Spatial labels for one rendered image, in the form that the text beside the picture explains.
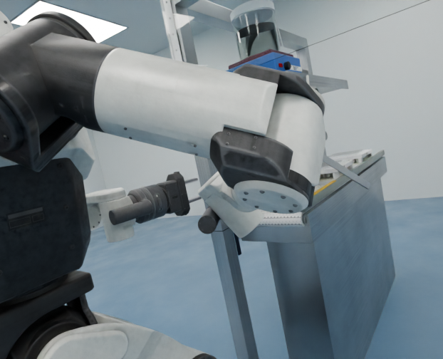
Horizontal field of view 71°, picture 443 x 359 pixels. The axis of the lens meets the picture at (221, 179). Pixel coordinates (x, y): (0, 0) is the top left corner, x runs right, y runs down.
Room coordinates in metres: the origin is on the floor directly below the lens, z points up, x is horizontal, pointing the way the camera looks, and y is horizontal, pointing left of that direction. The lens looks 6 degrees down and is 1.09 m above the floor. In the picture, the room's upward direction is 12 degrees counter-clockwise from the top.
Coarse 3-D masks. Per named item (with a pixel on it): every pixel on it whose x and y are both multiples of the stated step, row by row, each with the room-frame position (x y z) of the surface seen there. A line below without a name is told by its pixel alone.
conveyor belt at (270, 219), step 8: (376, 160) 1.87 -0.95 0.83; (320, 200) 1.13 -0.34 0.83; (264, 216) 1.07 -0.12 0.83; (272, 216) 1.05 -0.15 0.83; (280, 216) 1.03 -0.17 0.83; (288, 216) 1.01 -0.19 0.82; (296, 216) 0.99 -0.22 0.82; (264, 224) 1.07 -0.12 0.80; (272, 224) 1.05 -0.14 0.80; (280, 224) 1.03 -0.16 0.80; (288, 224) 1.01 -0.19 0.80; (296, 224) 0.99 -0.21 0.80; (304, 224) 0.99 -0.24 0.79
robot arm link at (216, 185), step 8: (216, 176) 0.51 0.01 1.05; (208, 184) 0.52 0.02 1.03; (216, 184) 0.50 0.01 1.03; (224, 184) 0.49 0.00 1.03; (200, 192) 0.56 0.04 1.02; (208, 192) 0.53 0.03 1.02; (216, 192) 0.51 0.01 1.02; (224, 192) 0.48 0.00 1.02; (232, 200) 0.48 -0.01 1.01; (240, 208) 0.48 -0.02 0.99
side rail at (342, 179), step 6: (372, 156) 1.77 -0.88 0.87; (378, 156) 1.86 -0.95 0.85; (366, 162) 1.62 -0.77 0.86; (372, 162) 1.73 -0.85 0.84; (354, 168) 1.46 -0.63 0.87; (360, 168) 1.53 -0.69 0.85; (336, 180) 1.24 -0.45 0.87; (342, 180) 1.29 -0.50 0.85; (330, 186) 1.18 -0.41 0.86; (336, 186) 1.22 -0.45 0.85; (318, 192) 1.08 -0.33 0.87; (324, 192) 1.12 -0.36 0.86; (330, 192) 1.17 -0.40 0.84; (318, 198) 1.07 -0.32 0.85; (312, 204) 1.02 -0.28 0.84; (306, 210) 0.98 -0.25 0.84
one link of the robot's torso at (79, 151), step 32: (0, 160) 0.38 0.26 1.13; (64, 160) 0.45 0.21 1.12; (0, 192) 0.39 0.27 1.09; (32, 192) 0.42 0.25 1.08; (64, 192) 0.45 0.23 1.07; (0, 224) 0.39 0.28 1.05; (32, 224) 0.42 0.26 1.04; (64, 224) 0.45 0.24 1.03; (0, 256) 0.39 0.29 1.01; (32, 256) 0.42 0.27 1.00; (64, 256) 0.45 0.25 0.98; (0, 288) 0.39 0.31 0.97; (32, 288) 0.43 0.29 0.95
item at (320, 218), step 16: (384, 160) 1.97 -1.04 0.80; (368, 176) 1.62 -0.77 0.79; (336, 192) 1.22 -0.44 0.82; (352, 192) 1.37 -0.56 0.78; (320, 208) 1.07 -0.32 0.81; (336, 208) 1.19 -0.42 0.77; (320, 224) 1.05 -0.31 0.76; (256, 240) 1.12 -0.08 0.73; (272, 240) 1.08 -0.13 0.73; (288, 240) 1.04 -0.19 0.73; (304, 240) 1.00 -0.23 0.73
